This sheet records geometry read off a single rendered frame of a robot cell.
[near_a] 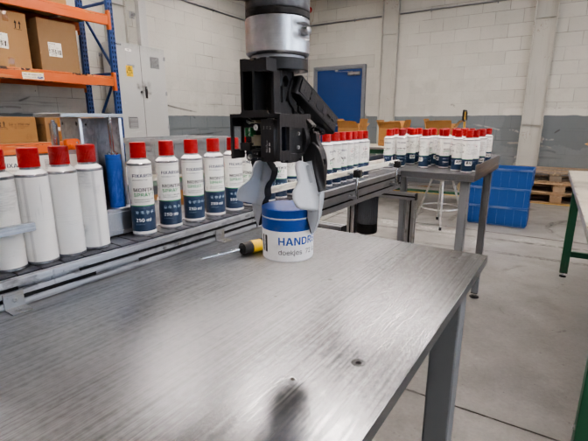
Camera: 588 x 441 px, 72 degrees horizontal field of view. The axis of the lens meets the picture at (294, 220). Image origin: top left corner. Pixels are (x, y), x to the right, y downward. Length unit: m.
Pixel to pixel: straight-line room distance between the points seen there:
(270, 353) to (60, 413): 0.24
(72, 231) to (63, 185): 0.09
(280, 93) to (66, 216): 0.51
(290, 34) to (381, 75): 7.71
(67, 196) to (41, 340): 0.28
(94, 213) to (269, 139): 0.50
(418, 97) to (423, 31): 1.11
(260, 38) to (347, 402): 0.41
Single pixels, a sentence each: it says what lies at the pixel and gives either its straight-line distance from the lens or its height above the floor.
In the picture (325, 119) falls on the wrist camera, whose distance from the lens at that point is 0.56.
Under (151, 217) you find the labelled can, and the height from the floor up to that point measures 0.92.
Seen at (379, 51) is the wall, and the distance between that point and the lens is 8.31.
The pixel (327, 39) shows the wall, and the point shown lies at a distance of 8.79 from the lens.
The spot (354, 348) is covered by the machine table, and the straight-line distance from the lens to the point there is 0.58.
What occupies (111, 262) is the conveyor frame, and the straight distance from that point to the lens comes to 0.89.
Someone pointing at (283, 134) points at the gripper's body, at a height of 1.11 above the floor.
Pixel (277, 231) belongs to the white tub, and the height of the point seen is 0.99.
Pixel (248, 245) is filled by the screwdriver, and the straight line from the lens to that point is 0.94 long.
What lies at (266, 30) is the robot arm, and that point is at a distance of 0.49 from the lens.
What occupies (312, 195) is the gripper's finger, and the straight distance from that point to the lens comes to 0.51.
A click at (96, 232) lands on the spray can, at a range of 0.90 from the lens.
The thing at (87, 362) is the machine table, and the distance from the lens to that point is 0.61.
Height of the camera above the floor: 1.13
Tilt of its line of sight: 14 degrees down
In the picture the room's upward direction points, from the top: straight up
